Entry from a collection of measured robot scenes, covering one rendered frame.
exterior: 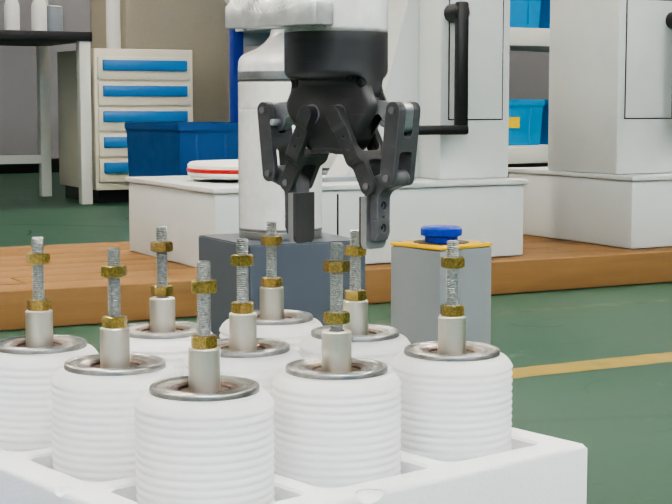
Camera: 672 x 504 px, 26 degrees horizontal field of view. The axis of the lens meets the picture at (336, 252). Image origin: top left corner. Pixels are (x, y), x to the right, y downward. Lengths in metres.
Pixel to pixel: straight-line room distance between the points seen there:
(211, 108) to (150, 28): 0.52
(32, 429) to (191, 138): 4.47
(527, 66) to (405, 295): 8.39
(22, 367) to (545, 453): 0.41
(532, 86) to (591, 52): 5.83
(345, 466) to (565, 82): 2.99
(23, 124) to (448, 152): 6.33
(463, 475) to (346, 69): 0.31
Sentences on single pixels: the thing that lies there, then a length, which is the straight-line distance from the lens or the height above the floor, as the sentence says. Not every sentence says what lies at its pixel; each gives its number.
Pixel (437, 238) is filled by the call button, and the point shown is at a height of 0.32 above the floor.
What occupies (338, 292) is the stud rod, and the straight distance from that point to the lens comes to 1.07.
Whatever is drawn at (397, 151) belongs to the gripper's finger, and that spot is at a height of 0.41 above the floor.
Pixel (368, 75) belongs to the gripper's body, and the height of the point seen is 0.47.
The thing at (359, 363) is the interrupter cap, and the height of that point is 0.25.
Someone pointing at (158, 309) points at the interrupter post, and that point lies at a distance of 1.25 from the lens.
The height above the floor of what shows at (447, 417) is 0.21.
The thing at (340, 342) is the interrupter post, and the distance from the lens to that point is 1.06.
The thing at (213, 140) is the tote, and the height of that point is 0.30.
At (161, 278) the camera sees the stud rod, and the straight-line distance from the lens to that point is 1.26.
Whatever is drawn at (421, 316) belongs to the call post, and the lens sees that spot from 1.38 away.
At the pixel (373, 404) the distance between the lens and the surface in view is 1.05.
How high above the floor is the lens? 0.45
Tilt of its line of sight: 6 degrees down
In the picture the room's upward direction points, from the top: straight up
